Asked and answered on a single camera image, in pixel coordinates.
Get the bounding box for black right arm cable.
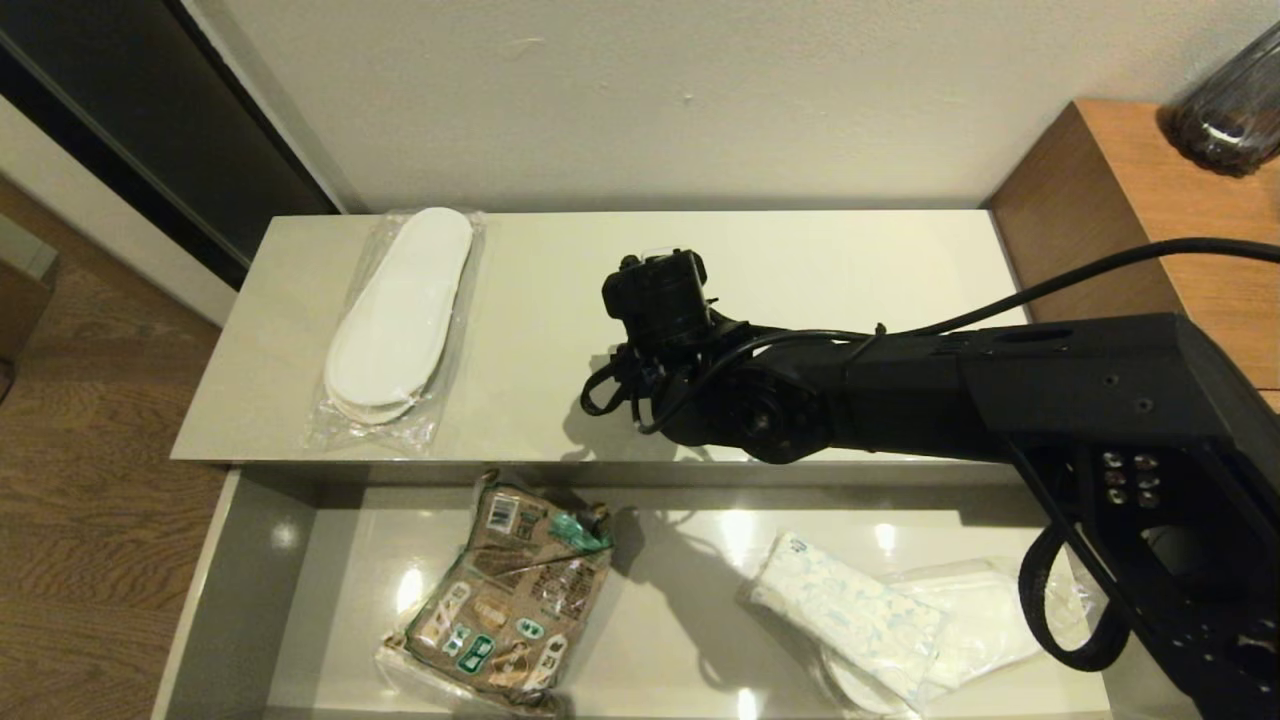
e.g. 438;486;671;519
855;237;1280;346

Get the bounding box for dark glass vase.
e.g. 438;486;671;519
1165;25;1280;179

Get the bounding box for brown printed snack bag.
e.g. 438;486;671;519
378;470;619;715

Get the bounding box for white soft tissue pack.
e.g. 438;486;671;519
738;530;951;713

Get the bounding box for dark door panel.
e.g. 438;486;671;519
0;0;346;291

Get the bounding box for white slippers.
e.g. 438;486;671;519
303;207;487;456
815;558;1096;717

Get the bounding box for brown wooden side cabinet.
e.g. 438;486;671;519
985;100;1280;411

